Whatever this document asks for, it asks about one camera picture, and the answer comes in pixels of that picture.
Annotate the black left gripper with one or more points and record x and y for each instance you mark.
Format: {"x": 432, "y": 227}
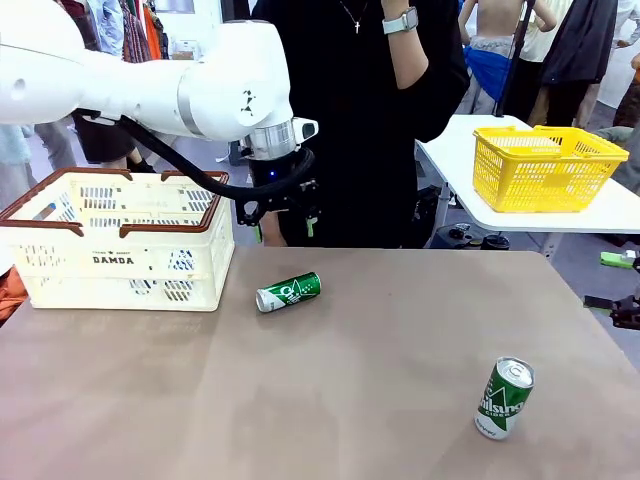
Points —
{"x": 272, "y": 175}

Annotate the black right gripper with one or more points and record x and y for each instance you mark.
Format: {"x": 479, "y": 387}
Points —
{"x": 630, "y": 312}

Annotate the green Chilsung cider can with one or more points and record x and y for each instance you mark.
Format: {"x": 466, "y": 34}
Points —
{"x": 502, "y": 400}
{"x": 290, "y": 292}

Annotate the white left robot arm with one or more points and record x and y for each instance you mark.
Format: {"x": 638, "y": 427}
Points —
{"x": 150, "y": 75}

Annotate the person's right forearm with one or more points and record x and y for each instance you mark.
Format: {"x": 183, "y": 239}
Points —
{"x": 272, "y": 222}

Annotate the person's left forearm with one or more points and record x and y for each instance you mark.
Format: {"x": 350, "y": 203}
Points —
{"x": 410, "y": 60}

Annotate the yellow plastic basket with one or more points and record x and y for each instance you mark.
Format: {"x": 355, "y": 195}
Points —
{"x": 525, "y": 175}

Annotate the person's right hand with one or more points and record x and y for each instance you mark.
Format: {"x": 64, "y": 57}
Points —
{"x": 279, "y": 241}

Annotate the person's left hand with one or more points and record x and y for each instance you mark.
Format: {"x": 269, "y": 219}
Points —
{"x": 395, "y": 5}

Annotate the grey garment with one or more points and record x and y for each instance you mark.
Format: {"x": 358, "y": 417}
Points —
{"x": 632, "y": 175}

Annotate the person's black shirt torso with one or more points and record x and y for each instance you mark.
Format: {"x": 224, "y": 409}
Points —
{"x": 350, "y": 125}

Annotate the black caster base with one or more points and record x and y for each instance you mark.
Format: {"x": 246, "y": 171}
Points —
{"x": 492, "y": 242}

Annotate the tan trousers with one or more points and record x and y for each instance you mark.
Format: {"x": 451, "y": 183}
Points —
{"x": 585, "y": 105}

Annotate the white side table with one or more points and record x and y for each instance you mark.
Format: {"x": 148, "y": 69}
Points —
{"x": 450, "y": 150}

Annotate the white floor appliance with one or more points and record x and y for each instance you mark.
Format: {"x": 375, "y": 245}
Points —
{"x": 186, "y": 52}

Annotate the mannequin with dark apron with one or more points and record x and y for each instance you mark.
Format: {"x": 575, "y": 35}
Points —
{"x": 105, "y": 145}

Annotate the white coat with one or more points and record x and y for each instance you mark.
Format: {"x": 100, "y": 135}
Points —
{"x": 617, "y": 70}

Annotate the orange hanging garment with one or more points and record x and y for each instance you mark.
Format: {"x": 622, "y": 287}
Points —
{"x": 156, "y": 30}

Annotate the white wristwatch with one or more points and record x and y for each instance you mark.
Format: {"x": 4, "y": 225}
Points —
{"x": 400, "y": 21}

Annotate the patterned hanging garment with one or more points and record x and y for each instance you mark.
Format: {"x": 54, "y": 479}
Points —
{"x": 135, "y": 30}

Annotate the black stand pole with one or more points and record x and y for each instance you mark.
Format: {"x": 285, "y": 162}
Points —
{"x": 510, "y": 65}

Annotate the black jacket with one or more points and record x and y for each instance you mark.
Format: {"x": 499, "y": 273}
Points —
{"x": 580, "y": 45}

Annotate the blue wrap skirt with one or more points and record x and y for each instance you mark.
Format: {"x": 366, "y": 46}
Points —
{"x": 487, "y": 70}

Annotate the cream short-sleeved shirt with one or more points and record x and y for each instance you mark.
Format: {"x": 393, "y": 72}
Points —
{"x": 542, "y": 35}

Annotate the light blue hanging shirt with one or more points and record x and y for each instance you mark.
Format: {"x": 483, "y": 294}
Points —
{"x": 107, "y": 20}

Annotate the light blue fuzzy sweater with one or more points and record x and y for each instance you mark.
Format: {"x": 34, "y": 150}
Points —
{"x": 15, "y": 145}

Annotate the orange cloth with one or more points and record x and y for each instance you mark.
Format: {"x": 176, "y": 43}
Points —
{"x": 12, "y": 295}

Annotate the beige bare mannequin torso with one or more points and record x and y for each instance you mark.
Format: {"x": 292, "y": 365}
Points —
{"x": 492, "y": 17}

